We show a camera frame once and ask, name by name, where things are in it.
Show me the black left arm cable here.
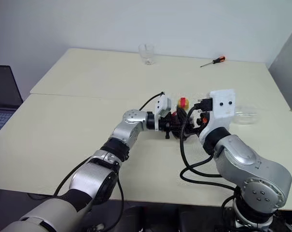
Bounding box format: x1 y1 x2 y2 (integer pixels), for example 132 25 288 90
53 91 166 203

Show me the grey partition panel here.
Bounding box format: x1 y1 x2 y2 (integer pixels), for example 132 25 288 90
267 21 292 118

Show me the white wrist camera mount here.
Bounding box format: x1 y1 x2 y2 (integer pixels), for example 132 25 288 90
153 95 172 131
199 88 236 144

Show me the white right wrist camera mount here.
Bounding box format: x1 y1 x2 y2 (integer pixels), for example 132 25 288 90
199 88 236 144

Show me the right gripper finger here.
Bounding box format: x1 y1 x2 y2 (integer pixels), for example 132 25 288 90
184 123 200 137

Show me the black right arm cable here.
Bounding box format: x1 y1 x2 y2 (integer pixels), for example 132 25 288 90
179 105 237 219

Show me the dark drink bottle red cap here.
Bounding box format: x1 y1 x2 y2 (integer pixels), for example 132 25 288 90
172 97 193 140

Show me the dark grey laptop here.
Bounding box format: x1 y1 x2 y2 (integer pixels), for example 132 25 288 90
0 64 25 141

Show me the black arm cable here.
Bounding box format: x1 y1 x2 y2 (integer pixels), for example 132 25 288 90
179 105 237 219
53 91 166 203

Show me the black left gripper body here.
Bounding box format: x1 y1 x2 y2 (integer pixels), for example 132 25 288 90
158 112 176 140

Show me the orange black handled screwdriver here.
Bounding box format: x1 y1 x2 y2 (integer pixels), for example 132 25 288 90
200 56 226 68

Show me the clear glass tumbler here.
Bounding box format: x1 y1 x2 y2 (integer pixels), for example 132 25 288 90
138 43 155 66

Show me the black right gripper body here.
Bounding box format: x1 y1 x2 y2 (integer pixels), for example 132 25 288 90
193 97 213 130

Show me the clear shallow round dish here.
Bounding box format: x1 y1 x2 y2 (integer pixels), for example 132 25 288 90
233 104 261 126

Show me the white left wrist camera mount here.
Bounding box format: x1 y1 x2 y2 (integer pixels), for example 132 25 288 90
153 95 172 131

